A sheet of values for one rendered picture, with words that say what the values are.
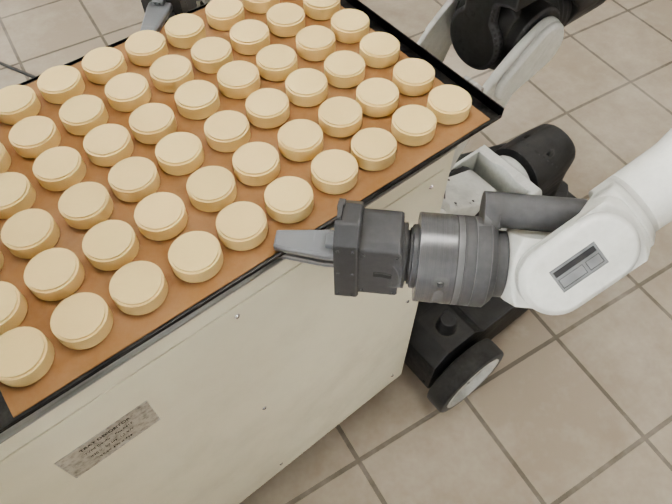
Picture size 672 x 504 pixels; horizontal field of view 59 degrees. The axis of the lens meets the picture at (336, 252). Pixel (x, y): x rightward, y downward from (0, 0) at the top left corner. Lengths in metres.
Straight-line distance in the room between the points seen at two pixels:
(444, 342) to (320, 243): 0.78
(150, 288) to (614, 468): 1.22
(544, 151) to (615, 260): 0.97
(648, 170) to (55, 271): 0.55
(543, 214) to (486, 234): 0.06
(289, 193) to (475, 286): 0.21
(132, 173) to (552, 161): 1.09
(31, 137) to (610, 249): 0.60
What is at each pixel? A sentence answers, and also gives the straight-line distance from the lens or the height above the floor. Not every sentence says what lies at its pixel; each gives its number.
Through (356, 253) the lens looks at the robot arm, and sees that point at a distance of 0.54.
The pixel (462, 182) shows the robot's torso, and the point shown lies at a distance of 1.38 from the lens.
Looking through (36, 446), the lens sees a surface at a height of 0.80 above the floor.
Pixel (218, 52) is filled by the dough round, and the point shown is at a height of 0.92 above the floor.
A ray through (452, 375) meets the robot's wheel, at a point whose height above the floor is 0.18.
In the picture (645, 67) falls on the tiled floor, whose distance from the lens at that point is 2.47.
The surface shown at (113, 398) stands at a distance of 0.68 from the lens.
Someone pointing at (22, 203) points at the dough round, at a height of 0.92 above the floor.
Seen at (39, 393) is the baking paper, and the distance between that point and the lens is 0.58.
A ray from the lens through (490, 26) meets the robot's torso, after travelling 0.97.
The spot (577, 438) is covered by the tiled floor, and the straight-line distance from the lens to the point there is 1.55.
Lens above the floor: 1.39
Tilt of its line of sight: 56 degrees down
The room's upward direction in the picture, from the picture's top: straight up
